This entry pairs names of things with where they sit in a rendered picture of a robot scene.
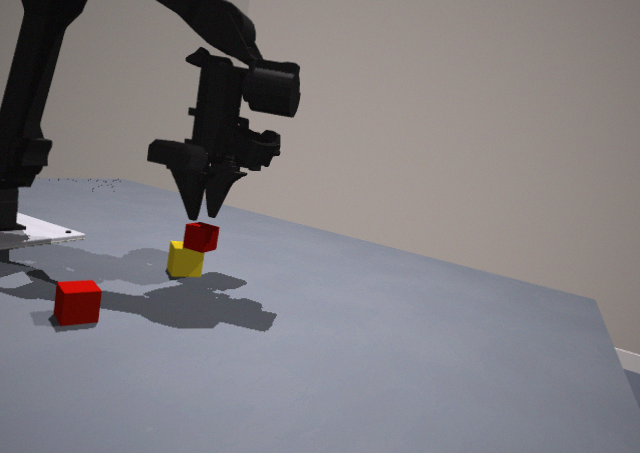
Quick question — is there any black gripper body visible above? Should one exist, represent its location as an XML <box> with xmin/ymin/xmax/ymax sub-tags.
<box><xmin>147</xmin><ymin>101</ymin><xmax>261</xmax><ymax>172</ymax></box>

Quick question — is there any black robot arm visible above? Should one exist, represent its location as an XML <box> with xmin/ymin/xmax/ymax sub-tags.
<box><xmin>0</xmin><ymin>0</ymin><xmax>301</xmax><ymax>231</ymax></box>

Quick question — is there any yellow cube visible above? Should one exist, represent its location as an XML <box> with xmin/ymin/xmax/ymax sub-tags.
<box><xmin>167</xmin><ymin>241</ymin><xmax>205</xmax><ymax>277</ymax></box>

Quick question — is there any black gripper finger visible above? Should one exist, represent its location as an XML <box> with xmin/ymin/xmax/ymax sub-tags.
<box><xmin>166</xmin><ymin>165</ymin><xmax>217</xmax><ymax>221</ymax></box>
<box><xmin>205</xmin><ymin>166</ymin><xmax>248</xmax><ymax>218</ymax></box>

